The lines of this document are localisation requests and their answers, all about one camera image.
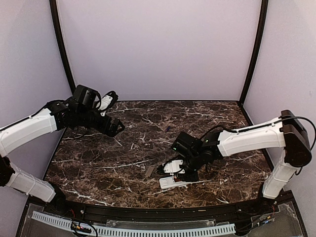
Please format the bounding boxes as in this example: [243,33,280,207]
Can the white remote control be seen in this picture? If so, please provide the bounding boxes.
[159,176,190,190]

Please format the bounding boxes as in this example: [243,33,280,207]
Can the grey battery cover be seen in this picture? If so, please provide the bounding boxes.
[145,166,155,177]

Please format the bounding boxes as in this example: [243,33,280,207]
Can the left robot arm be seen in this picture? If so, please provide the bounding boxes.
[0,85,125,215]

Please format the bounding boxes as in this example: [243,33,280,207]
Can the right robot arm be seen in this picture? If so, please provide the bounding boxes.
[162,110,315,214]

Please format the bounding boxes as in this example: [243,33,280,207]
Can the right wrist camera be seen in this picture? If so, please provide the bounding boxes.
[157,159,185,175]

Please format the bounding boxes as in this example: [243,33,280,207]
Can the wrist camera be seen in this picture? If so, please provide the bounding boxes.
[157,159,185,175]
[95,91,119,117]

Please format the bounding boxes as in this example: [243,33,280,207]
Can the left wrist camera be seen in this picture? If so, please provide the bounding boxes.
[95,91,119,117]

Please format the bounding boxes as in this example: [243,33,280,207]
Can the white slotted cable duct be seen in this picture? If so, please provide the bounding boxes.
[32,211,236,237]

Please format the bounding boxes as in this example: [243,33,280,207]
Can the black front rail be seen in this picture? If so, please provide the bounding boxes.
[65,199,279,224]

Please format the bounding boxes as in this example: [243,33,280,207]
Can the right black frame post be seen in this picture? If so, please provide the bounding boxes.
[239,0,269,107]

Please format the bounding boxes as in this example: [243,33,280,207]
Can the black frame post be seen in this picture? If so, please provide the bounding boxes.
[49,0,76,94]
[239,0,269,107]

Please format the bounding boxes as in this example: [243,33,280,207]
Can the left black frame post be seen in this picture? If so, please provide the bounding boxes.
[49,0,76,94]

